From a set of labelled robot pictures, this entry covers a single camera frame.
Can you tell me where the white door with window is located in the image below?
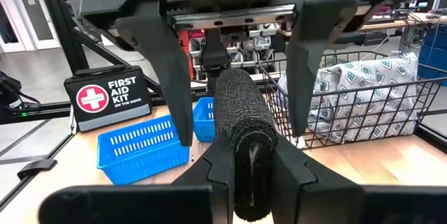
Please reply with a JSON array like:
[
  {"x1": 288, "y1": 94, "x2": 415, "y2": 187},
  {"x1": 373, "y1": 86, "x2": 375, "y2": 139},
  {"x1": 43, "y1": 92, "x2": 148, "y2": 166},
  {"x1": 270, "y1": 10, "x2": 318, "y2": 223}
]
[{"x1": 10, "y1": 0, "x2": 61, "y2": 51}]

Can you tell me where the black device with cable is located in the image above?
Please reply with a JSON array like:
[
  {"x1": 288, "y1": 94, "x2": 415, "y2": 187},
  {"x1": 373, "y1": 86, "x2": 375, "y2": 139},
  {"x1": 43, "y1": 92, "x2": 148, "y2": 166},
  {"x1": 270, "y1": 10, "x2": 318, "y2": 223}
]
[{"x1": 0, "y1": 70, "x2": 42, "y2": 114}]

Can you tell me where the blue storage bin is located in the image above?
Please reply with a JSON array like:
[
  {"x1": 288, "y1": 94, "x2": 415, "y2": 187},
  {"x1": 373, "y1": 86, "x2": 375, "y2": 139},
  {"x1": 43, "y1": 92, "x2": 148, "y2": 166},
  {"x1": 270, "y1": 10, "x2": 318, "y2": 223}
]
[{"x1": 417, "y1": 24, "x2": 447, "y2": 87}]

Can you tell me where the grey patterned cloth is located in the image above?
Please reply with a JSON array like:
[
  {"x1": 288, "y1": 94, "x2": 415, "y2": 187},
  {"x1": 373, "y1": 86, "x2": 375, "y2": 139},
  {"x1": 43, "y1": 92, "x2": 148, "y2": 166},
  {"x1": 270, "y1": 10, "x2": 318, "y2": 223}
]
[{"x1": 278, "y1": 52, "x2": 420, "y2": 145}]

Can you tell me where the black bandage roll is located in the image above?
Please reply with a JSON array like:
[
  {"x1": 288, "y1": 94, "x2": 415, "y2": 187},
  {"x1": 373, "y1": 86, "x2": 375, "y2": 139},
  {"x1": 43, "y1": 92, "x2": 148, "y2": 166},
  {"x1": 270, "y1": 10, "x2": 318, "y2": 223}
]
[{"x1": 213, "y1": 68, "x2": 279, "y2": 222}]

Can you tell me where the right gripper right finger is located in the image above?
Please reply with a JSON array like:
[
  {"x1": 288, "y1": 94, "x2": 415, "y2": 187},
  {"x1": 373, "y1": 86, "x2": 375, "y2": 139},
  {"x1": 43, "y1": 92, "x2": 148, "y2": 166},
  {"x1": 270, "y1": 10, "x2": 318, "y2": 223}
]
[{"x1": 270, "y1": 136, "x2": 447, "y2": 224}]

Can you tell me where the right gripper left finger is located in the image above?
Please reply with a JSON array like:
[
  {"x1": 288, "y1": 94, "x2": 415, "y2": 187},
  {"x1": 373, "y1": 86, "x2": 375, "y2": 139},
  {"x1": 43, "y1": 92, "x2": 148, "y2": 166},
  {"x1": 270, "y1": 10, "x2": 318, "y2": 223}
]
[{"x1": 38, "y1": 131, "x2": 236, "y2": 224}]

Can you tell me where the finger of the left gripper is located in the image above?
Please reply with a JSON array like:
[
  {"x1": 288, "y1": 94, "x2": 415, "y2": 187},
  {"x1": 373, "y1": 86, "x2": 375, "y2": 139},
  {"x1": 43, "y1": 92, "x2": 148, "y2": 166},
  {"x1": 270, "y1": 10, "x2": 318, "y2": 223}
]
[
  {"x1": 114, "y1": 15, "x2": 194, "y2": 147},
  {"x1": 285, "y1": 0, "x2": 361, "y2": 138}
]

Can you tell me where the red shelf with bins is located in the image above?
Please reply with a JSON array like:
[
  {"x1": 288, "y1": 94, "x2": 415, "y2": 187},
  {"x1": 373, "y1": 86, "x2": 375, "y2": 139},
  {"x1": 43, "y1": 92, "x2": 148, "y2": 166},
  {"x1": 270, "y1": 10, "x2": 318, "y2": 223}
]
[{"x1": 177, "y1": 23, "x2": 280, "y2": 80}]

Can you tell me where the small black table bracket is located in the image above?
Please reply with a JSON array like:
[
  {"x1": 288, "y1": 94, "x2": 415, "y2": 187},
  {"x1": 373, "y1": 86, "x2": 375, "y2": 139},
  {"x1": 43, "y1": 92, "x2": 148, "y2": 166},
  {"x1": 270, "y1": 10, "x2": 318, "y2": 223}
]
[{"x1": 17, "y1": 158, "x2": 58, "y2": 180}]

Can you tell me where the black wire basket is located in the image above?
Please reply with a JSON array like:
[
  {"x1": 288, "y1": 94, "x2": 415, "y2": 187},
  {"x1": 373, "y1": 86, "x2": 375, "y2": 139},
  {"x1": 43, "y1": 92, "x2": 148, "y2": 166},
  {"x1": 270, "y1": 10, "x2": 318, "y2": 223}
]
[{"x1": 257, "y1": 50, "x2": 447, "y2": 150}]

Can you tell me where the black first aid kit bag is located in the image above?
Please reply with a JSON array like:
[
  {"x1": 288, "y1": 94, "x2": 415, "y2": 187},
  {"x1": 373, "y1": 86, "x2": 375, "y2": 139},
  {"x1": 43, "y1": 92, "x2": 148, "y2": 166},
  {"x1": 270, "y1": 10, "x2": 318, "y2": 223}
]
[{"x1": 64, "y1": 64, "x2": 153, "y2": 133}]

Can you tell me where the blue plastic basket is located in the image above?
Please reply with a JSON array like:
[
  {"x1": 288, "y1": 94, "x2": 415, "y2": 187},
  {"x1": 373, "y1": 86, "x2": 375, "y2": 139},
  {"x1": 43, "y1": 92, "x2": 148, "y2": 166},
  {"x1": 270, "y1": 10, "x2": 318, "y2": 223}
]
[
  {"x1": 96, "y1": 114, "x2": 191, "y2": 186},
  {"x1": 192, "y1": 96, "x2": 217, "y2": 143}
]

